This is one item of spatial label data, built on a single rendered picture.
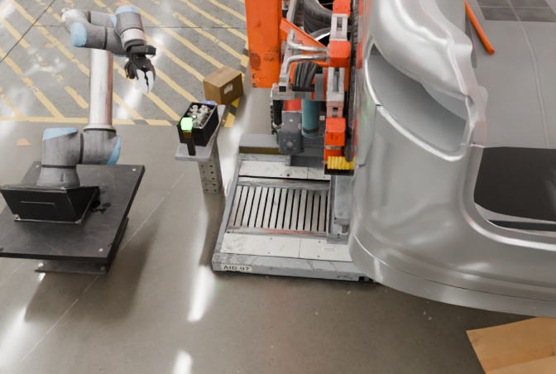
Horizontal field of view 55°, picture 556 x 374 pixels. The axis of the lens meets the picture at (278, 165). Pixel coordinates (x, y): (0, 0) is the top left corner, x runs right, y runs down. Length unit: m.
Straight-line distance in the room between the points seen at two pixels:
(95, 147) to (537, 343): 2.14
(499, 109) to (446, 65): 1.03
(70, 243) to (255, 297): 0.87
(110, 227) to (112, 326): 0.45
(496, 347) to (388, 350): 0.46
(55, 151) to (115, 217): 0.40
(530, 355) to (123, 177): 2.04
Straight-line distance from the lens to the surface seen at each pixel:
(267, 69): 2.80
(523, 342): 2.62
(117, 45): 2.23
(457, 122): 1.25
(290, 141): 2.81
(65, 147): 2.61
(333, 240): 2.62
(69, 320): 2.72
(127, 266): 2.81
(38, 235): 2.69
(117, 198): 2.71
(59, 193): 2.52
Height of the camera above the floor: 2.15
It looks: 43 degrees down
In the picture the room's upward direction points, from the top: 3 degrees counter-clockwise
